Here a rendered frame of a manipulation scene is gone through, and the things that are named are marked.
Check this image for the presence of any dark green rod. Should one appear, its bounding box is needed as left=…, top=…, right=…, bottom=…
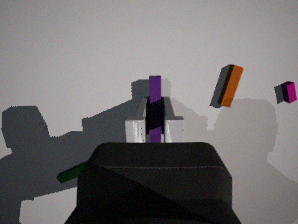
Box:
left=56, top=161, right=87, bottom=183

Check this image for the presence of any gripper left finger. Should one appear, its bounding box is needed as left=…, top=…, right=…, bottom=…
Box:
left=124, top=97, right=150, bottom=143

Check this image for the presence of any orange rod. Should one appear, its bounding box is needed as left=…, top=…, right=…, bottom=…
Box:
left=217, top=64, right=243, bottom=108

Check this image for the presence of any small magenta block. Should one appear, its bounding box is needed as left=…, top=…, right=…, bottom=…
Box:
left=281, top=81, right=297, bottom=103

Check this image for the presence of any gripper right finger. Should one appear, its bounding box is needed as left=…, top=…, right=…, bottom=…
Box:
left=161, top=97, right=185, bottom=143

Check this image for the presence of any purple rod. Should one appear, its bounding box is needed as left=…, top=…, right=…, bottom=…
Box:
left=149, top=76, right=161, bottom=142

